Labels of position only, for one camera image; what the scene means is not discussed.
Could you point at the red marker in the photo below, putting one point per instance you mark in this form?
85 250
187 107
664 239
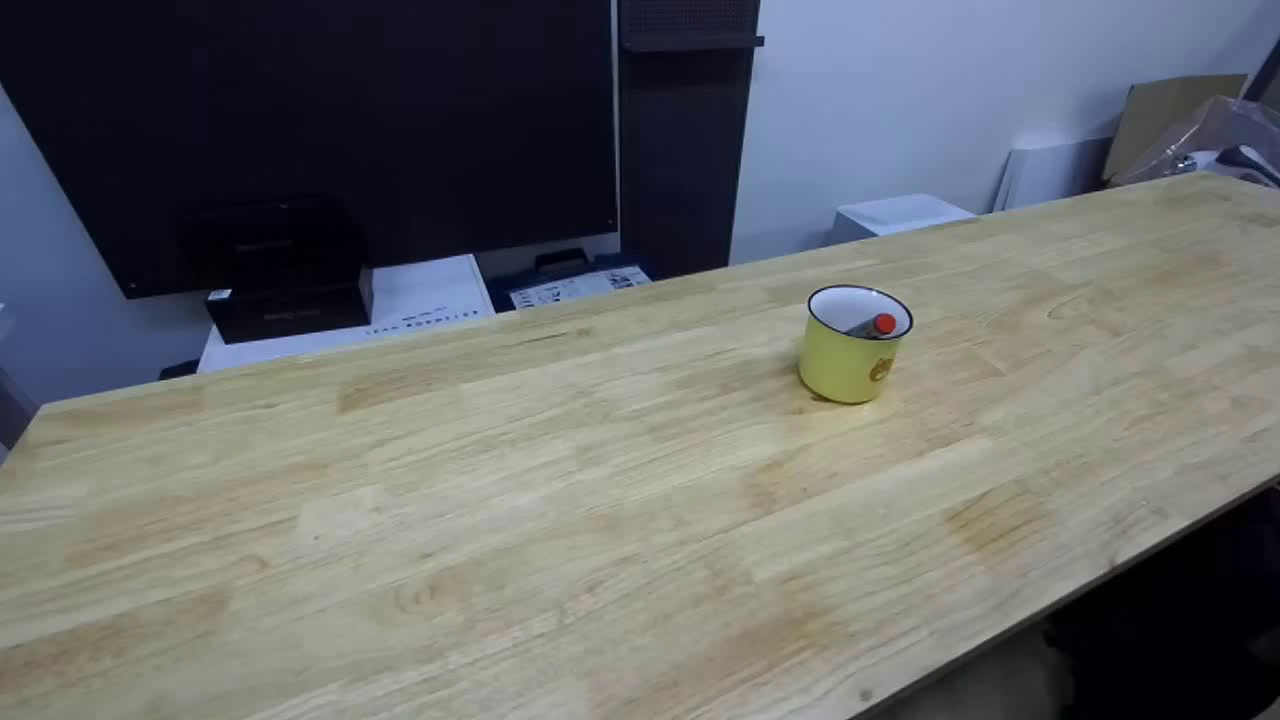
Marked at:
880 324

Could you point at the yellow enamel mug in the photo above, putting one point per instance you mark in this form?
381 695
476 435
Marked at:
839 360

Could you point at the white paper with print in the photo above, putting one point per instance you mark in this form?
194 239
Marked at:
578 287

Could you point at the white flat carton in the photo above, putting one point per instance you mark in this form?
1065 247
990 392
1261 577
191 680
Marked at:
431 288

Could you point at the dark tall cabinet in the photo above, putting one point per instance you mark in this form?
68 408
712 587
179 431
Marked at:
680 132

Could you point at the white storage box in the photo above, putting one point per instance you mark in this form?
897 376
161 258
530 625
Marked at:
902 214

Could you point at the black printer box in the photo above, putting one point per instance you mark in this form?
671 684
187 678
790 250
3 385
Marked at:
283 273

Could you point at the large black monitor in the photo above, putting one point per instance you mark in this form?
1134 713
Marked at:
334 121

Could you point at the white leaning board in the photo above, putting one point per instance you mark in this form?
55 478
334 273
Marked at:
1053 168

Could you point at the brown cardboard box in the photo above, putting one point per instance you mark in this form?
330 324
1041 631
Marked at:
1156 121

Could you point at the crumpled brown packaging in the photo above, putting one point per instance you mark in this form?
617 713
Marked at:
1235 132

